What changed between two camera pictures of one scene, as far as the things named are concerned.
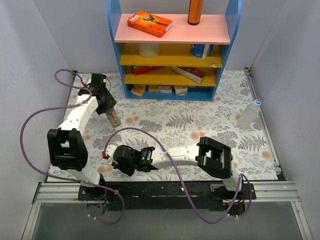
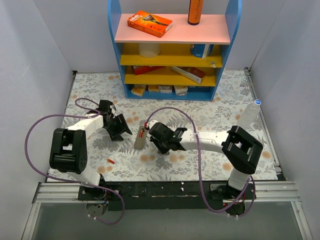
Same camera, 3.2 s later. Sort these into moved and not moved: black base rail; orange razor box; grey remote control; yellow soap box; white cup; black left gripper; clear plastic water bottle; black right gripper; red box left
Moved: black right gripper; grey remote control; black left gripper
Not moved: clear plastic water bottle; yellow soap box; black base rail; white cup; orange razor box; red box left
